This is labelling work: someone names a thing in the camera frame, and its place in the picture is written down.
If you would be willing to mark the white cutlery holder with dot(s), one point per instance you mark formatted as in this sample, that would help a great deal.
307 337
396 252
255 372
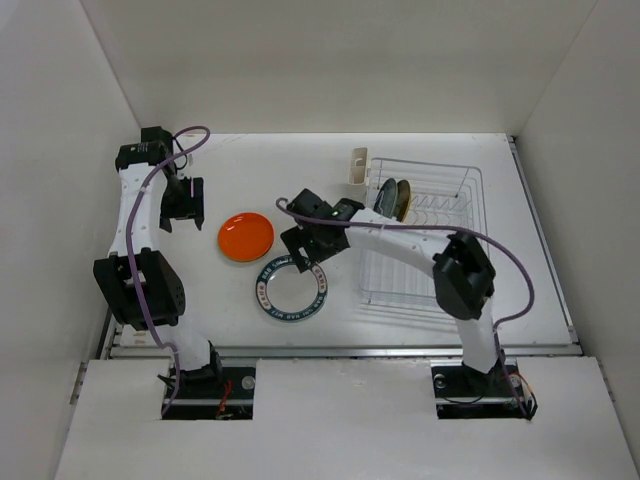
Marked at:
358 173

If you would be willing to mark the dark green patterned plate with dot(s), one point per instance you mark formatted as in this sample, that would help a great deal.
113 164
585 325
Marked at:
386 198

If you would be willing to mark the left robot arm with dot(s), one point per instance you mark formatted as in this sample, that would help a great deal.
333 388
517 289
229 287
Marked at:
141 288

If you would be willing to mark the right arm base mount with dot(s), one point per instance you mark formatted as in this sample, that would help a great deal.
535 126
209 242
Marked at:
463 393

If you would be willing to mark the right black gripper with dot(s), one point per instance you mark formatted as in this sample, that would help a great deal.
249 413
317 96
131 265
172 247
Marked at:
297 237

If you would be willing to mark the white plate teal rim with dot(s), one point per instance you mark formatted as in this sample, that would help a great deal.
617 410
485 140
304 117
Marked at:
288 296

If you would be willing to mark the orange plate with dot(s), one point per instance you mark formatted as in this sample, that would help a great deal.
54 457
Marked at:
246 228

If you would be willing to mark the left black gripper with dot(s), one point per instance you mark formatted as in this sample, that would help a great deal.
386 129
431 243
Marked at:
188 208

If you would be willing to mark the lime green plate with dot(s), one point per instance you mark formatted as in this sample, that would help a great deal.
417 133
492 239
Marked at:
245 253

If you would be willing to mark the amber patterned plate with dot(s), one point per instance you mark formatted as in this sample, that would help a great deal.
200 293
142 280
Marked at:
403 200

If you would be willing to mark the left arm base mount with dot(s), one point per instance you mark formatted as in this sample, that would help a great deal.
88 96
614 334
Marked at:
231 399

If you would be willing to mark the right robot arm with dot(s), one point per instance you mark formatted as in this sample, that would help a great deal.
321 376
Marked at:
461 272

